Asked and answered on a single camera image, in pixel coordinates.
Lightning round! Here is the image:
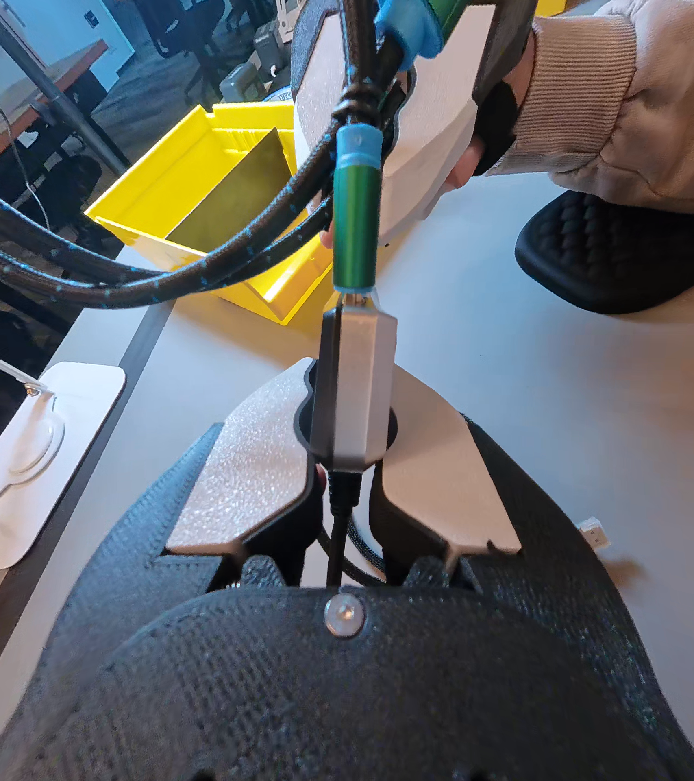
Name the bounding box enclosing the green-plug braided hdmi cable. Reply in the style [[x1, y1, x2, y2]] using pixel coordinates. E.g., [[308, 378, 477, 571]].
[[0, 0, 465, 310]]

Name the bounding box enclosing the black textured wrist rest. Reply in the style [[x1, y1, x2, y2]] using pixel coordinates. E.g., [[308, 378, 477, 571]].
[[514, 190, 694, 315]]

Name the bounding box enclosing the person's right hand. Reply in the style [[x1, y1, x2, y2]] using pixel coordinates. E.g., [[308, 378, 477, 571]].
[[443, 46, 537, 192]]

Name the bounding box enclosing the black office chair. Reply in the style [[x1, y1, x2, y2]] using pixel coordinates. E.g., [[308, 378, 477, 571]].
[[17, 153, 104, 245]]

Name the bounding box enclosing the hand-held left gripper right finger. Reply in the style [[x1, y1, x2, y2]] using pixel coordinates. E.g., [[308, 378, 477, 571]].
[[370, 368, 522, 572]]

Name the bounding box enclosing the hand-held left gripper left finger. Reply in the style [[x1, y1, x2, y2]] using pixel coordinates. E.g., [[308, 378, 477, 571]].
[[167, 359, 318, 556]]

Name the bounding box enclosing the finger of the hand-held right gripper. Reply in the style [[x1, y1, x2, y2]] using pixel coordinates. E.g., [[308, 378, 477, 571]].
[[293, 11, 349, 199], [379, 5, 498, 244]]

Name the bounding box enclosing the wood-edged office desk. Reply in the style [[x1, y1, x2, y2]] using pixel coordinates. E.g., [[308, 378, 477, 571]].
[[0, 39, 110, 179]]

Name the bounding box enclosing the person's right forearm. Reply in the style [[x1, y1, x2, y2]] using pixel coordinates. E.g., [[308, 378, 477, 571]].
[[487, 0, 694, 217]]

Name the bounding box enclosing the yellow plastic bin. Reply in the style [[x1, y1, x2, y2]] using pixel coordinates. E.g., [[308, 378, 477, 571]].
[[85, 100, 338, 327]]

